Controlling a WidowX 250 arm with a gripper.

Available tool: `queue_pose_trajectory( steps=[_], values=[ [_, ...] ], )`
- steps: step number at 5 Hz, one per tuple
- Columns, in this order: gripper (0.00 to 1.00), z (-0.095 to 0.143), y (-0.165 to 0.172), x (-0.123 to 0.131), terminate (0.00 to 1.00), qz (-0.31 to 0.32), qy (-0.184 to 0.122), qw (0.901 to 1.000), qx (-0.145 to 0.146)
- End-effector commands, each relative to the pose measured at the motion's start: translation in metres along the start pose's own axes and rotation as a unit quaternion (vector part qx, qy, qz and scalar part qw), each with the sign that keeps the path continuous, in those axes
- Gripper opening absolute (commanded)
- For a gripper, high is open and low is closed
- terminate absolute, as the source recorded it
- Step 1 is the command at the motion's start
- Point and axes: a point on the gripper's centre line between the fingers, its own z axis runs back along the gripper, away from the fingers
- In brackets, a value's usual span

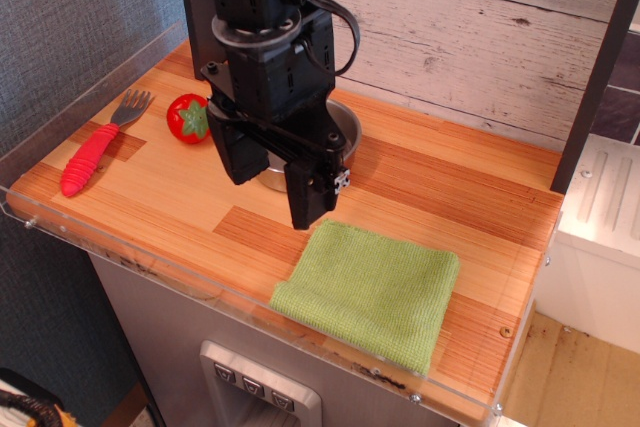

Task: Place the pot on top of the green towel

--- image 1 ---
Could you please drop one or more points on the dark left shelf post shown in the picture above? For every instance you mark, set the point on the dark left shelf post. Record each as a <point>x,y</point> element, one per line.
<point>204,46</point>

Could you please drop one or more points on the dark shelf post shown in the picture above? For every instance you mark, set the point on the dark shelf post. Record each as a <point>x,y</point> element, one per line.
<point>204,46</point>
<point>609,51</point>

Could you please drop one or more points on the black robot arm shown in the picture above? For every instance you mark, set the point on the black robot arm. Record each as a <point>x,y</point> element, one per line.
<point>256,14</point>

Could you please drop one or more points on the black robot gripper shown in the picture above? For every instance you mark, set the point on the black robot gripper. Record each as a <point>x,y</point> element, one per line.
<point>270,95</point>

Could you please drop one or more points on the red toy tomato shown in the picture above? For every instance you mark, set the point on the red toy tomato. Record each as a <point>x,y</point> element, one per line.
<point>186,118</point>

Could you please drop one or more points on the dark right shelf post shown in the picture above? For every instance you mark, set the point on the dark right shelf post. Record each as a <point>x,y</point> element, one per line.
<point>609,51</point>

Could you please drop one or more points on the red handled fork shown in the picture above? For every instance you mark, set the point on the red handled fork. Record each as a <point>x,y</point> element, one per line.
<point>82,165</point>

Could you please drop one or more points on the grey toy cabinet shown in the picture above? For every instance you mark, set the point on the grey toy cabinet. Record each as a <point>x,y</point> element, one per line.
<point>165,328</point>

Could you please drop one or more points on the stainless steel pot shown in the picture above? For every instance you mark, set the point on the stainless steel pot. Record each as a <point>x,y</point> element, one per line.
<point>274,178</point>

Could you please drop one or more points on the silver dispenser button panel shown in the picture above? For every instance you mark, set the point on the silver dispenser button panel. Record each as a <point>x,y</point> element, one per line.
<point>246,393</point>

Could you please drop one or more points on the green towel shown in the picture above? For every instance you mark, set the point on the green towel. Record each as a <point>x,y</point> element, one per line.
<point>386,296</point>

